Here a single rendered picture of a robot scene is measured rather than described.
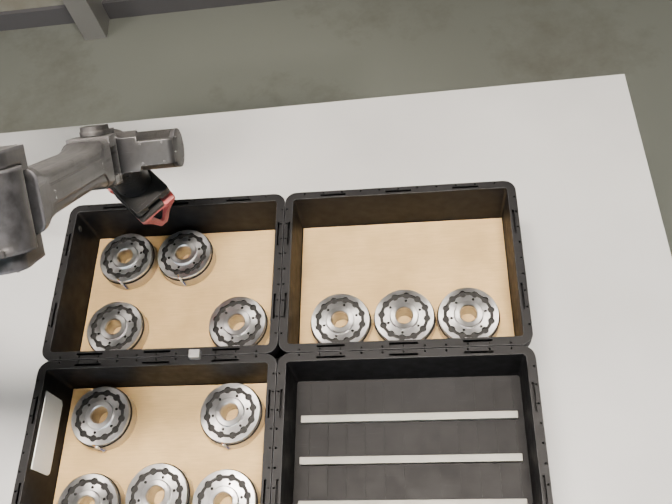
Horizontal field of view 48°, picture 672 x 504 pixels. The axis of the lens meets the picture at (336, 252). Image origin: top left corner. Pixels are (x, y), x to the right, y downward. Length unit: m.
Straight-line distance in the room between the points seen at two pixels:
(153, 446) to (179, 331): 0.21
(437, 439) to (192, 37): 2.09
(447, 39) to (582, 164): 1.26
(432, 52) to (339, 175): 1.21
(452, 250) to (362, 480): 0.43
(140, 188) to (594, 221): 0.88
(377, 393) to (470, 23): 1.83
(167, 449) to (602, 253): 0.88
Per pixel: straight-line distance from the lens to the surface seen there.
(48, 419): 1.34
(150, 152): 1.11
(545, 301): 1.47
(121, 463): 1.34
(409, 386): 1.27
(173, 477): 1.27
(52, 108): 2.98
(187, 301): 1.39
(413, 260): 1.35
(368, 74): 2.71
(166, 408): 1.33
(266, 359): 1.20
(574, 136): 1.68
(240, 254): 1.41
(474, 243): 1.37
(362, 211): 1.36
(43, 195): 0.77
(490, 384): 1.27
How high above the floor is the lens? 2.04
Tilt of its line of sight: 61 degrees down
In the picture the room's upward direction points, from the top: 15 degrees counter-clockwise
